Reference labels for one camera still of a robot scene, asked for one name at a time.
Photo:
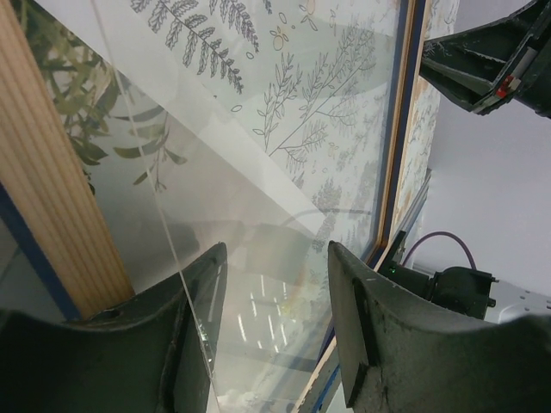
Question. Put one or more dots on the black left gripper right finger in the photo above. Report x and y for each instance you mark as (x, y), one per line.
(400, 353)

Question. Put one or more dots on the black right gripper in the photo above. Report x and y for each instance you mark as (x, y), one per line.
(482, 72)

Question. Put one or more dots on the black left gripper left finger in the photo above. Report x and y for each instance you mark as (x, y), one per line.
(144, 355)

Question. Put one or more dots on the printed pier photo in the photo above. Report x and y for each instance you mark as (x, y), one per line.
(181, 175)

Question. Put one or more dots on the wooden picture frame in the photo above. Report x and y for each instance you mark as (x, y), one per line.
(55, 95)

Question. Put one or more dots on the floral patterned table mat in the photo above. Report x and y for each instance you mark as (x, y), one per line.
(313, 84)

